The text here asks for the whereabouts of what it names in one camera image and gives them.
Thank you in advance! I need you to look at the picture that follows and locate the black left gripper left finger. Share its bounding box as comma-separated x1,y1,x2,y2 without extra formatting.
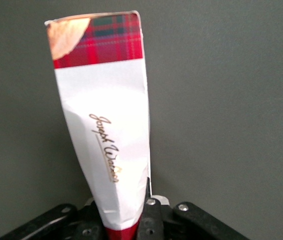
0,198,107,240

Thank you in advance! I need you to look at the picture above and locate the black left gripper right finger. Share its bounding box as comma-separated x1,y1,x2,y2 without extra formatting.
135,194,251,240

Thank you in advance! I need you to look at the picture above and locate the red tartan cookie box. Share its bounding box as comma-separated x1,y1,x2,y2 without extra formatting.
43,10,155,240

